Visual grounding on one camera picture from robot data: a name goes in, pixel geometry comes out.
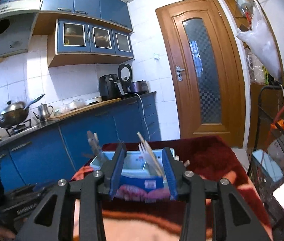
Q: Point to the blue upper glass cabinet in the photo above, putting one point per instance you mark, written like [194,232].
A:
[75,43]

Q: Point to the steel knife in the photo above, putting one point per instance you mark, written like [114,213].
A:
[95,147]

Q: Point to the white plastic bag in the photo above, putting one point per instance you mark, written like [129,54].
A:
[261,43]

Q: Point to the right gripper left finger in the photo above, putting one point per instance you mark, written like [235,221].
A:
[53,217]

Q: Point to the rice cooker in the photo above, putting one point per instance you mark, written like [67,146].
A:
[125,75]

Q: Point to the steel kettle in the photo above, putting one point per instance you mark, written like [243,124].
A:
[43,112]

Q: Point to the left hand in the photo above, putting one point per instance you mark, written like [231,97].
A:
[6,234]

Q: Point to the black air fryer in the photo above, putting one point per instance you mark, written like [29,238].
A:
[110,87]

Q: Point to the blue lower cabinets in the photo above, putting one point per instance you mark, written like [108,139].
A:
[47,153]

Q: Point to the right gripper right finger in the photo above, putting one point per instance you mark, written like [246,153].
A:
[232,217]

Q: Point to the white chopstick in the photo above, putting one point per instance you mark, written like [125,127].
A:
[149,153]

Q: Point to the light blue utensil holder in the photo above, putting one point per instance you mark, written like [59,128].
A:
[136,171]

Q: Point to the black wire rack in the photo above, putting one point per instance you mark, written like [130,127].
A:
[268,133]

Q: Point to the red floral blanket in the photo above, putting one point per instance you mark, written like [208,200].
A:
[210,158]

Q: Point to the light blue box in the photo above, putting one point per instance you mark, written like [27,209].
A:
[270,167]

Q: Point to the wooden chopstick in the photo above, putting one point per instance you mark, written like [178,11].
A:
[186,163]

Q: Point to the wooden door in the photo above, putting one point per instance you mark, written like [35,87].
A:
[206,70]

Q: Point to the wok with lid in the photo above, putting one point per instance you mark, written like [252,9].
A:
[16,113]

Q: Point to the range hood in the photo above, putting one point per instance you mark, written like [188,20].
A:
[17,21]

